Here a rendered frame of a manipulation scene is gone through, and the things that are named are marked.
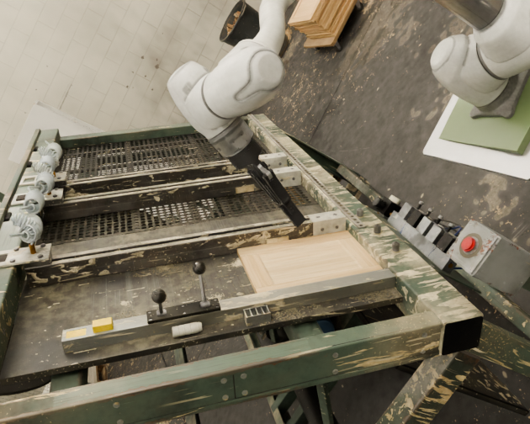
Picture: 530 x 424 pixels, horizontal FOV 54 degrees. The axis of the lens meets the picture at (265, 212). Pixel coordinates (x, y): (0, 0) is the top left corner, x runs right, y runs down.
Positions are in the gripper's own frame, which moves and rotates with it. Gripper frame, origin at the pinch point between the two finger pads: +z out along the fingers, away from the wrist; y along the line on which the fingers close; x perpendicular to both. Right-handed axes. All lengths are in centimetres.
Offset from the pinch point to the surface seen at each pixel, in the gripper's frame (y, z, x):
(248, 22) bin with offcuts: -442, -20, 183
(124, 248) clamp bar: -61, -7, -39
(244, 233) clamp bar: -53, 15, -7
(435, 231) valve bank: -25, 49, 38
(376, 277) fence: -17.4, 40.4, 11.2
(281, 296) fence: -19.7, 24.3, -13.7
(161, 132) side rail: -201, -15, 9
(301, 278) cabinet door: -29.8, 29.8, -4.6
